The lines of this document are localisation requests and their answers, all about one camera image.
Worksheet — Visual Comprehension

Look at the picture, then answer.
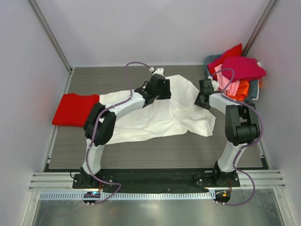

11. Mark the white printed t shirt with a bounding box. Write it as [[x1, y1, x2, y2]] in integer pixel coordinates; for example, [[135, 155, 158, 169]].
[[108, 75, 215, 144]]

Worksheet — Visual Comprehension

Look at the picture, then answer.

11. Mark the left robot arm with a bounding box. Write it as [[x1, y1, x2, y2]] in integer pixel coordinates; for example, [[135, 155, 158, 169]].
[[72, 68, 171, 188]]

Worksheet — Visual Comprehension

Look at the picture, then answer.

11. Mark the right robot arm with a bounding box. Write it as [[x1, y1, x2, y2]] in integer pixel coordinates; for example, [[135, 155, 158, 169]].
[[195, 79, 261, 186]]

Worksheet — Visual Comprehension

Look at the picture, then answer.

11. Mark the pink t shirt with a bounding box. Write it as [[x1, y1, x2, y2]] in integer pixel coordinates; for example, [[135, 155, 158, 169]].
[[214, 64, 240, 96]]

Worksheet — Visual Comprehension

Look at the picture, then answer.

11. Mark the orange t shirt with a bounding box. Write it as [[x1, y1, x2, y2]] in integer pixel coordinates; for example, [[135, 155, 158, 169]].
[[227, 80, 250, 101]]

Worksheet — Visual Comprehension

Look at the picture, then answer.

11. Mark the magenta t shirt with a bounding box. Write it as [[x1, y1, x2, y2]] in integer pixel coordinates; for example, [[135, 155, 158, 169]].
[[222, 56, 267, 82]]

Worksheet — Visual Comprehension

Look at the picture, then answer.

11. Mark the grey t shirt in basket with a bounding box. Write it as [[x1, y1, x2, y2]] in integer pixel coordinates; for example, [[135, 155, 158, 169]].
[[244, 80, 260, 102]]

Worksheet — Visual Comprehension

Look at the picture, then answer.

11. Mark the red t shirt in basket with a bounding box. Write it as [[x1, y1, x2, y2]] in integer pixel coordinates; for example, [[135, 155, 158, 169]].
[[207, 43, 243, 75]]

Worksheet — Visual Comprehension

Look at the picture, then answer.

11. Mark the grey-blue laundry basket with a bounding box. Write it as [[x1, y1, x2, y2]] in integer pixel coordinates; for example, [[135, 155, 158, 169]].
[[204, 55, 260, 102]]

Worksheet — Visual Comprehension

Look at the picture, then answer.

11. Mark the folded red t shirt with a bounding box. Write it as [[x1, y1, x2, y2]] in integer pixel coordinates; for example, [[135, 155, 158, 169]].
[[52, 93, 100, 127]]

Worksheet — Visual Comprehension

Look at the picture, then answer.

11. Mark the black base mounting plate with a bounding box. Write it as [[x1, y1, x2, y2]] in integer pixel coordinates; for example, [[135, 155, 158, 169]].
[[72, 167, 240, 192]]

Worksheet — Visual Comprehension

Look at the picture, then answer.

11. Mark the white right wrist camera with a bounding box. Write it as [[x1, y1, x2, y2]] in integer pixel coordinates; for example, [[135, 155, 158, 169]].
[[211, 80, 219, 91]]

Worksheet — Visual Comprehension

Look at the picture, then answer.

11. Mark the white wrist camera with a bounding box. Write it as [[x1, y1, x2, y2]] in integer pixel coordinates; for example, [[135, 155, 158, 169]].
[[149, 67, 164, 77], [211, 80, 219, 91]]

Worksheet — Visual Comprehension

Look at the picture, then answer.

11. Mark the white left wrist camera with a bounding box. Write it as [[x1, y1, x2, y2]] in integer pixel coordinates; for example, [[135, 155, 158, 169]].
[[149, 67, 164, 77]]

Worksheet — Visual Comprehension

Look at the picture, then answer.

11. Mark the right aluminium corner post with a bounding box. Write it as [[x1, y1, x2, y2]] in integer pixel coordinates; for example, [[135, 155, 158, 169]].
[[242, 0, 279, 57]]

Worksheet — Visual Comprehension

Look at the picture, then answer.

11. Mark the aluminium corner post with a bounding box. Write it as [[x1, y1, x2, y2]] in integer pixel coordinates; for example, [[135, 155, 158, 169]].
[[27, 0, 73, 73], [242, 0, 279, 57]]

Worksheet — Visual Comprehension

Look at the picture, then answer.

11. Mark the aluminium frame rail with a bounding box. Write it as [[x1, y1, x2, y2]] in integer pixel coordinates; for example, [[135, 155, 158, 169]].
[[28, 170, 285, 192]]

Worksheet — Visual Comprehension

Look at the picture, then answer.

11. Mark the left aluminium corner post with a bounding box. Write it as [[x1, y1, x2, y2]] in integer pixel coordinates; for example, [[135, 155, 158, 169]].
[[27, 0, 73, 73]]

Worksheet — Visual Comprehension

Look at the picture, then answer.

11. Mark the slotted white cable duct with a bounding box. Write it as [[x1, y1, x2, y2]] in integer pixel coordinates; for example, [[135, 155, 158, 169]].
[[40, 191, 215, 201]]

